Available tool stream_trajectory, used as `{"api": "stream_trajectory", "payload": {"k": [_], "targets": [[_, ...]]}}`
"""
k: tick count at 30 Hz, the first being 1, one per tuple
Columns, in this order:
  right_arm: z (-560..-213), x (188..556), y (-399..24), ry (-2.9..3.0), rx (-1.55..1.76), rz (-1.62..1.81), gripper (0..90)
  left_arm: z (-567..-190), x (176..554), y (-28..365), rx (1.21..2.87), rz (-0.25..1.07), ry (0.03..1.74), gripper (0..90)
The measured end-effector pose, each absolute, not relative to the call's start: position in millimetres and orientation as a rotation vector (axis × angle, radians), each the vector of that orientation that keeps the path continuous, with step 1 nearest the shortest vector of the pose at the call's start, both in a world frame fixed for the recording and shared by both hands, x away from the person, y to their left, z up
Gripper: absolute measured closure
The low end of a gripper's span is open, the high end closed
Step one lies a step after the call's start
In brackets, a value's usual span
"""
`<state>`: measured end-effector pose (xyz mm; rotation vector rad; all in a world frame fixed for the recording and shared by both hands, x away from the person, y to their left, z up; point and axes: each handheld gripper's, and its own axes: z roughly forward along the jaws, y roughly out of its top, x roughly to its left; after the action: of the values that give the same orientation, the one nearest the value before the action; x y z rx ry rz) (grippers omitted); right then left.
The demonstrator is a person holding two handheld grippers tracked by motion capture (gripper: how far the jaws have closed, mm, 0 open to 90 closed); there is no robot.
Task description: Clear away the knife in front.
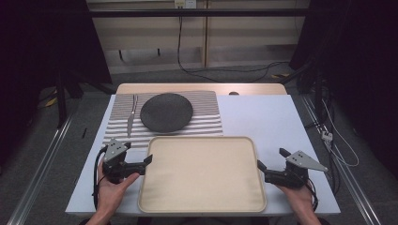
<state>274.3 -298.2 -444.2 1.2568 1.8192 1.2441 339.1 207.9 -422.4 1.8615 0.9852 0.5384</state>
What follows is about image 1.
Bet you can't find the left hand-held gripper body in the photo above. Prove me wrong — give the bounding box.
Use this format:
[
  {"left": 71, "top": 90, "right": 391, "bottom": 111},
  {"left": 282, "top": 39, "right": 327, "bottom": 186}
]
[{"left": 102, "top": 138, "right": 146, "bottom": 185}]

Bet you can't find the black metal stand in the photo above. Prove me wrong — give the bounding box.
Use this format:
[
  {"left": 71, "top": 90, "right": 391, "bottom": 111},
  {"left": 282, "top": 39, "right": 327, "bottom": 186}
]
[{"left": 55, "top": 69, "right": 69, "bottom": 129}]

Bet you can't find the white wall socket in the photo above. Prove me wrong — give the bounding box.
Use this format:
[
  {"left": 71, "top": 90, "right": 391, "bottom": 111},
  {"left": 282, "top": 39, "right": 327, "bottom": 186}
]
[{"left": 174, "top": 0, "right": 197, "bottom": 9}]

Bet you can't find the person's left hand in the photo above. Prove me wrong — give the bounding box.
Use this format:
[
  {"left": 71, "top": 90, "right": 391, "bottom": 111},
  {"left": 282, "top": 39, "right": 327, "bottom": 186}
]
[{"left": 95, "top": 159, "right": 141, "bottom": 218}]

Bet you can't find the metal floor rail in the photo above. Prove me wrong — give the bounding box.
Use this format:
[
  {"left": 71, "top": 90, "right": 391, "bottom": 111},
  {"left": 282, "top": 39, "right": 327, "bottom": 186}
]
[
  {"left": 6, "top": 115, "right": 76, "bottom": 225},
  {"left": 300, "top": 93, "right": 383, "bottom": 225}
]

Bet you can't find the black curtain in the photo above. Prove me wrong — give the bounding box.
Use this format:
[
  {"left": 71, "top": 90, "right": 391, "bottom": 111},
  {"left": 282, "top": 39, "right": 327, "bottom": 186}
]
[
  {"left": 0, "top": 0, "right": 113, "bottom": 163},
  {"left": 288, "top": 0, "right": 398, "bottom": 179}
]

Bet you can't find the beige rectangular tray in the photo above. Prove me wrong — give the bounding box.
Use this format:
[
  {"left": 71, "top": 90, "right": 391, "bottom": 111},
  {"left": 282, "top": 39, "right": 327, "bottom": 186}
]
[{"left": 137, "top": 135, "right": 268, "bottom": 214}]

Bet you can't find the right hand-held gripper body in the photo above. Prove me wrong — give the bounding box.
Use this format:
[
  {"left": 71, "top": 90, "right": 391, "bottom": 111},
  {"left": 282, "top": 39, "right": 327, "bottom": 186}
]
[{"left": 264, "top": 150, "right": 329, "bottom": 189}]

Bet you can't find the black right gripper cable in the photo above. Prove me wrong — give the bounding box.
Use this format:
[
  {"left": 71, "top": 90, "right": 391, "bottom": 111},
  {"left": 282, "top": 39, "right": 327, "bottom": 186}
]
[{"left": 306, "top": 178, "right": 319, "bottom": 212}]

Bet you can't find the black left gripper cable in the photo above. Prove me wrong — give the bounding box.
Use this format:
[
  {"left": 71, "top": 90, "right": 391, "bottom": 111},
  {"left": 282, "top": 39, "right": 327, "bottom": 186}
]
[{"left": 92, "top": 145, "right": 108, "bottom": 210}]

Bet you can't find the white cable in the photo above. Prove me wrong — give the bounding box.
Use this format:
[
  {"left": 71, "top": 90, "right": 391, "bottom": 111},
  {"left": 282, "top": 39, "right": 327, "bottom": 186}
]
[{"left": 321, "top": 98, "right": 360, "bottom": 168}]

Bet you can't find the person's right hand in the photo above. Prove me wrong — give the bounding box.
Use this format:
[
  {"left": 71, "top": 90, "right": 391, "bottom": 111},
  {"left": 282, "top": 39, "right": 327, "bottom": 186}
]
[{"left": 276, "top": 184, "right": 317, "bottom": 218}]

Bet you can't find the long black floor cable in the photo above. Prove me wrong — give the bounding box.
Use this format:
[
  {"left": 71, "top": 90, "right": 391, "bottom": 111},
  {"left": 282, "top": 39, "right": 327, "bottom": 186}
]
[{"left": 176, "top": 15, "right": 290, "bottom": 84}]

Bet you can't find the white table cover sheet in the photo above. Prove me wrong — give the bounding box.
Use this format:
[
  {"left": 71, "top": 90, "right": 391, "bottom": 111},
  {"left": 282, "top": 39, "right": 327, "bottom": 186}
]
[{"left": 65, "top": 94, "right": 342, "bottom": 218}]

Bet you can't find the black round plate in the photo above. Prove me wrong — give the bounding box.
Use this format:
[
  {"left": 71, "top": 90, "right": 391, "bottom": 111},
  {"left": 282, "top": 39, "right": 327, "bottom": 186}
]
[{"left": 139, "top": 92, "right": 194, "bottom": 133}]

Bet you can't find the striped placemat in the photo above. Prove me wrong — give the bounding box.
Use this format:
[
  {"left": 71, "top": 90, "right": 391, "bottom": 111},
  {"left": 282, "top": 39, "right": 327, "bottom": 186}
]
[{"left": 102, "top": 90, "right": 224, "bottom": 154}]

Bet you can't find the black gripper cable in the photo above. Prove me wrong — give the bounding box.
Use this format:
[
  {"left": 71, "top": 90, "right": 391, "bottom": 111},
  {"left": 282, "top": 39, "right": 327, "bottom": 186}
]
[
  {"left": 306, "top": 178, "right": 319, "bottom": 212},
  {"left": 92, "top": 145, "right": 108, "bottom": 210}
]

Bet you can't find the silver knife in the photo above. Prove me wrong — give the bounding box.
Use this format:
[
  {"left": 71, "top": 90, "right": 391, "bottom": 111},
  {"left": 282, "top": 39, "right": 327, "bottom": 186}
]
[{"left": 126, "top": 94, "right": 139, "bottom": 139}]

